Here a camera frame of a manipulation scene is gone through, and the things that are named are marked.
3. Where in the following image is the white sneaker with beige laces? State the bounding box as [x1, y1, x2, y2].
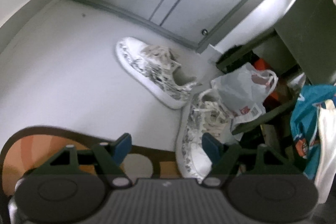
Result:
[175, 89, 238, 182]

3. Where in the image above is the white patterned sneaker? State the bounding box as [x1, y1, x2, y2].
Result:
[116, 37, 198, 110]

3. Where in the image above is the white plastic bag red print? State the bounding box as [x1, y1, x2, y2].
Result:
[211, 63, 278, 130]

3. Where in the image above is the orange cat-shaped floor mat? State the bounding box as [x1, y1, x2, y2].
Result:
[0, 126, 185, 198]

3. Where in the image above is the teal blue printed garment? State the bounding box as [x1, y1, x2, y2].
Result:
[290, 85, 335, 180]

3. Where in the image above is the white cloth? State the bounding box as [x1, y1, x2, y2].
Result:
[314, 99, 335, 204]

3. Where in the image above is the dark shoe rack frame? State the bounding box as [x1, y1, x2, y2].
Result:
[215, 0, 336, 135]

